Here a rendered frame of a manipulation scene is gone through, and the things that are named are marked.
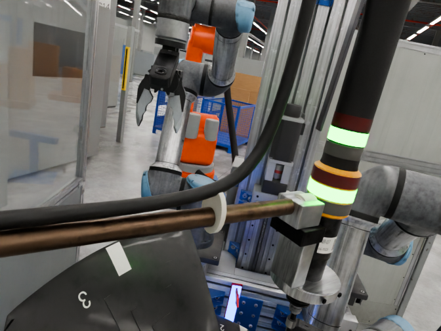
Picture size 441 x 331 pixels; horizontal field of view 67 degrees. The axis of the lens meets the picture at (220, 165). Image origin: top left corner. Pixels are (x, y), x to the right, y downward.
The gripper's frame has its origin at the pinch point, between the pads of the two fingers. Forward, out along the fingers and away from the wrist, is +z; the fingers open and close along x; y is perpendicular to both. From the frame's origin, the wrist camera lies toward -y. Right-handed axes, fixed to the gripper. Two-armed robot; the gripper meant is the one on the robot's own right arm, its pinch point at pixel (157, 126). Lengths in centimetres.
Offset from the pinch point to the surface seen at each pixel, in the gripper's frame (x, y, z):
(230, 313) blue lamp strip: -24.8, -16.2, 36.7
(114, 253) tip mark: -5.1, -49.1, 4.2
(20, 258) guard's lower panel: 45, 24, 61
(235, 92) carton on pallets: -59, 763, 36
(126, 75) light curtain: 144, 512, 27
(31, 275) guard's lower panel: 45, 32, 74
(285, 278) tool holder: -22, -53, 1
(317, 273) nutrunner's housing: -25, -52, 1
